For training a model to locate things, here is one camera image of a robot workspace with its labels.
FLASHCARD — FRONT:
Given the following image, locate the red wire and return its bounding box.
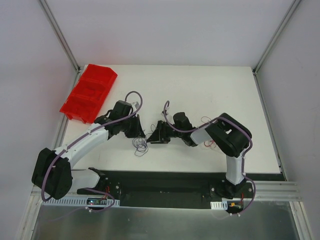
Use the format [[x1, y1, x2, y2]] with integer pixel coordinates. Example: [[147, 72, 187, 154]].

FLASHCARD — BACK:
[[201, 116, 218, 150]]

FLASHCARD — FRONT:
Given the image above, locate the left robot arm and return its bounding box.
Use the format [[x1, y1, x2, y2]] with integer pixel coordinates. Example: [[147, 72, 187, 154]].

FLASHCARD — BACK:
[[31, 100, 145, 200]]

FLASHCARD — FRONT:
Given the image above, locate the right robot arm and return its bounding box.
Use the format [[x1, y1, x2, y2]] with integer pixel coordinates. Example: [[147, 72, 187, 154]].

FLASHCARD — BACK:
[[146, 112, 253, 199]]

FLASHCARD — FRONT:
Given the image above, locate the red plastic bin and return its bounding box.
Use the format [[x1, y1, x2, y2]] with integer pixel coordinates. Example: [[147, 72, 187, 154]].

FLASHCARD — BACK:
[[60, 64, 118, 124]]

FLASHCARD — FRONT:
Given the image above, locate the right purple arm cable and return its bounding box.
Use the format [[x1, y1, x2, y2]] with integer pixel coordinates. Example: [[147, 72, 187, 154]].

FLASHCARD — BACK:
[[162, 100, 257, 218]]

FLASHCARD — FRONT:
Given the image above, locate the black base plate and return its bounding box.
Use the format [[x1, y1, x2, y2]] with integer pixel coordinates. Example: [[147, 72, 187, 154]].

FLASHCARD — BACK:
[[74, 169, 261, 208]]

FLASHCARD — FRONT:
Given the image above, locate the right white cable duct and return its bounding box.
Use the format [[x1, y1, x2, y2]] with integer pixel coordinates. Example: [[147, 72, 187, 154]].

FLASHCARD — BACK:
[[210, 200, 244, 211]]

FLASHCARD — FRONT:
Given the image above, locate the white cable duct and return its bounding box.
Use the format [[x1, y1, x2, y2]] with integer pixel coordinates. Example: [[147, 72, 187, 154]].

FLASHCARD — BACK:
[[210, 200, 244, 211], [43, 196, 120, 208]]

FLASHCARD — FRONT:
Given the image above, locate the left white cable duct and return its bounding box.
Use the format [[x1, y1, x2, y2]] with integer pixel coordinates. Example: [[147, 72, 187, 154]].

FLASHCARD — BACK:
[[43, 196, 120, 208]]

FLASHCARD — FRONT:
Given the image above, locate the right aluminium frame post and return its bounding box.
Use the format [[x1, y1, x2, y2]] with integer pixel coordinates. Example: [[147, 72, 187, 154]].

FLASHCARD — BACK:
[[252, 0, 303, 76]]

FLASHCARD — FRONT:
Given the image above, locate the aluminium frame post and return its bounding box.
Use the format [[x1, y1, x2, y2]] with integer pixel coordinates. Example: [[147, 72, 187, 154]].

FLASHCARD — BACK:
[[252, 0, 303, 76], [37, 0, 81, 73]]

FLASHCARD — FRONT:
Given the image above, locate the left aluminium frame post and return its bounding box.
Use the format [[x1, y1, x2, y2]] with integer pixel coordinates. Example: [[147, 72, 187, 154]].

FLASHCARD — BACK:
[[37, 0, 81, 73]]

